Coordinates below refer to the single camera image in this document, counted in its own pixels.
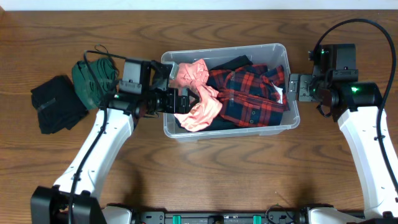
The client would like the pink printed t-shirt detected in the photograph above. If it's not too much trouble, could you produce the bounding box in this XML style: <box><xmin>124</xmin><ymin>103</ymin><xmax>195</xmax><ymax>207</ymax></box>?
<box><xmin>171</xmin><ymin>59</ymin><xmax>222</xmax><ymax>132</ymax></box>

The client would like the black hooded sweatshirt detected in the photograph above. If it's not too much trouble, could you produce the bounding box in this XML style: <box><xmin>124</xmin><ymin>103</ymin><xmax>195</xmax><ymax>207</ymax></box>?
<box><xmin>174</xmin><ymin>55</ymin><xmax>254</xmax><ymax>132</ymax></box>

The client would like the red navy plaid shirt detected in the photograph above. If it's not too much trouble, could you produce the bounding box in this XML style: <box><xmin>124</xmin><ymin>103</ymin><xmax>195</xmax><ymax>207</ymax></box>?
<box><xmin>207</xmin><ymin>63</ymin><xmax>289</xmax><ymax>128</ymax></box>

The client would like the dark green garment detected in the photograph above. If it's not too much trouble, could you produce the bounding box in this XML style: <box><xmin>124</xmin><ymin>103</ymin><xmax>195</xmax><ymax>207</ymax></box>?
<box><xmin>72</xmin><ymin>44</ymin><xmax>119</xmax><ymax>110</ymax></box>

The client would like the black garment with tape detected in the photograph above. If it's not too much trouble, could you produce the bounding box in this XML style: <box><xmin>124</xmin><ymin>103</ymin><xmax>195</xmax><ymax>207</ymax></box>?
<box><xmin>30</xmin><ymin>75</ymin><xmax>88</xmax><ymax>134</ymax></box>

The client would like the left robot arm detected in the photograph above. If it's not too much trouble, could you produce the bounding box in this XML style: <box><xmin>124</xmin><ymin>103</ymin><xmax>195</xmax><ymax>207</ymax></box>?
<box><xmin>30</xmin><ymin>88</ymin><xmax>200</xmax><ymax>223</ymax></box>

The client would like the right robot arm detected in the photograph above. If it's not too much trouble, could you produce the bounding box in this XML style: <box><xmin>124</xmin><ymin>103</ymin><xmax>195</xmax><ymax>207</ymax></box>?
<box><xmin>289</xmin><ymin>44</ymin><xmax>397</xmax><ymax>223</ymax></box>

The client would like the clear plastic storage bin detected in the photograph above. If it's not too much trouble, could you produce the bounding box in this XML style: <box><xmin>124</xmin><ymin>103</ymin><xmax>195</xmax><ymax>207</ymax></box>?
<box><xmin>160</xmin><ymin>42</ymin><xmax>301</xmax><ymax>143</ymax></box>

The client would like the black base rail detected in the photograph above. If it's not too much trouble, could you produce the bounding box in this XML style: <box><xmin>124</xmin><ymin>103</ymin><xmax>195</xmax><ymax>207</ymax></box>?
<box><xmin>102</xmin><ymin>203</ymin><xmax>366</xmax><ymax>224</ymax></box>

